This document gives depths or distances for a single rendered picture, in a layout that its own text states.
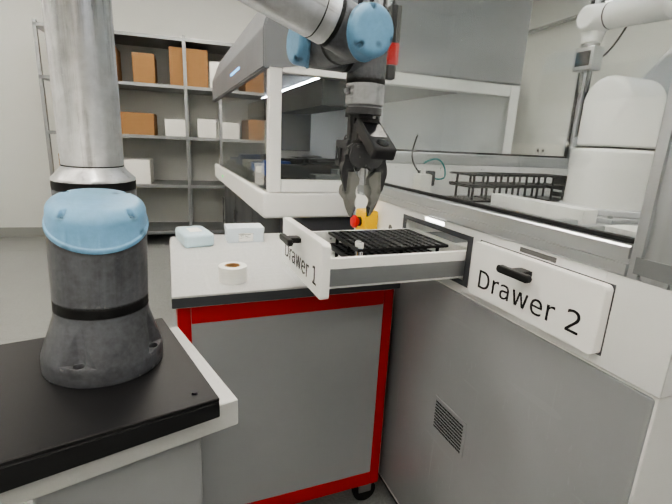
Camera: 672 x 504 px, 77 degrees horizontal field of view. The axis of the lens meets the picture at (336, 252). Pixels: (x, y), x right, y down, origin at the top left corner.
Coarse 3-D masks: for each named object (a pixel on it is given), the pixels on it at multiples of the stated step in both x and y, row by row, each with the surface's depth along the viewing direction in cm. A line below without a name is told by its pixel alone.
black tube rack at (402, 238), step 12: (336, 240) 102; (360, 240) 95; (372, 240) 95; (384, 240) 97; (396, 240) 97; (408, 240) 97; (420, 240) 98; (432, 240) 99; (336, 252) 98; (348, 252) 95; (372, 252) 96; (384, 252) 97; (396, 252) 98; (408, 252) 98
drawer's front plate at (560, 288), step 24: (480, 264) 85; (504, 264) 79; (528, 264) 74; (480, 288) 86; (504, 288) 79; (528, 288) 74; (552, 288) 69; (576, 288) 65; (600, 288) 62; (528, 312) 74; (552, 312) 70; (600, 312) 62; (576, 336) 66; (600, 336) 63
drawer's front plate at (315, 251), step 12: (288, 228) 99; (300, 228) 91; (312, 240) 83; (324, 240) 81; (300, 252) 91; (312, 252) 83; (324, 252) 78; (288, 264) 101; (300, 264) 91; (312, 264) 83; (324, 264) 79; (300, 276) 92; (312, 276) 84; (324, 276) 79; (312, 288) 84; (324, 288) 80
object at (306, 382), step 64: (192, 256) 126; (256, 256) 130; (192, 320) 98; (256, 320) 104; (320, 320) 111; (384, 320) 118; (256, 384) 109; (320, 384) 116; (384, 384) 124; (256, 448) 113; (320, 448) 121
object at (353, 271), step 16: (352, 256) 83; (368, 256) 84; (384, 256) 85; (400, 256) 86; (416, 256) 88; (432, 256) 89; (448, 256) 91; (464, 256) 92; (336, 272) 82; (352, 272) 83; (368, 272) 84; (384, 272) 86; (400, 272) 87; (416, 272) 88; (432, 272) 90; (448, 272) 92
